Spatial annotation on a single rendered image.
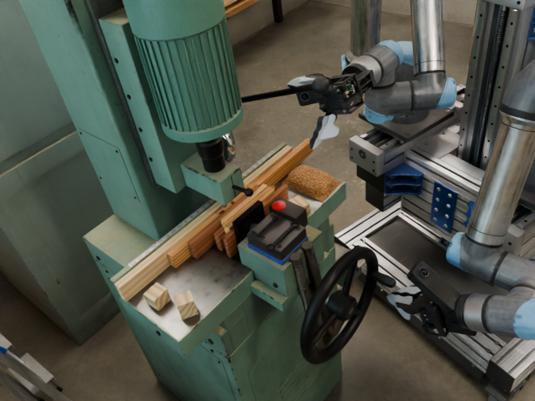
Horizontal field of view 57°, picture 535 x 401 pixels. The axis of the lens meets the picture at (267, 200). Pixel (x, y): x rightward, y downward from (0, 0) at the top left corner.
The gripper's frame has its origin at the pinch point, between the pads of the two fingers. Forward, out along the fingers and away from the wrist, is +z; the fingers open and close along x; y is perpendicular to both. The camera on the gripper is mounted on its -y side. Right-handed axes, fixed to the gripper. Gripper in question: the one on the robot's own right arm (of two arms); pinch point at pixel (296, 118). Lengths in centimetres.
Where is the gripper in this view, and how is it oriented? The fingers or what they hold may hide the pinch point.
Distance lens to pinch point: 107.0
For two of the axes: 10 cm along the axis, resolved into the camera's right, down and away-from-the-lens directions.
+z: -6.5, 5.4, -5.3
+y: 6.7, 0.9, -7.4
